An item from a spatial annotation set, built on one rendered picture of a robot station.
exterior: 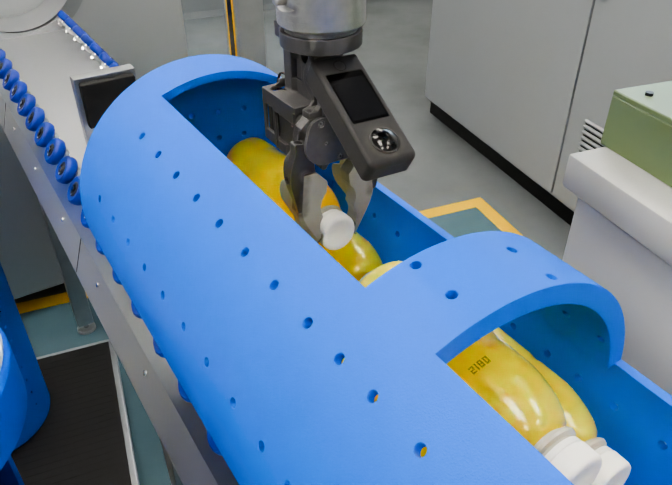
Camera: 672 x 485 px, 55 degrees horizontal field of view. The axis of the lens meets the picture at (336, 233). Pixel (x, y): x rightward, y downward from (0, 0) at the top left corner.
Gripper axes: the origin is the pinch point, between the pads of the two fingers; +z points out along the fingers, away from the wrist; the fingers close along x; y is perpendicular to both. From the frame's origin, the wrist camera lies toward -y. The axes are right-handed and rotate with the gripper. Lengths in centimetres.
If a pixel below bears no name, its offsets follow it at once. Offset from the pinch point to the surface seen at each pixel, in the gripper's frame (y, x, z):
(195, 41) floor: 379, -129, 108
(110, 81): 59, 5, 2
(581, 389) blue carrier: -25.3, -7.4, 3.7
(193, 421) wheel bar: 0.6, 17.4, 17.6
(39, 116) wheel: 75, 15, 12
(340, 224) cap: -0.5, -0.2, -1.2
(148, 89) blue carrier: 15.9, 11.5, -12.4
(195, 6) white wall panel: 434, -153, 101
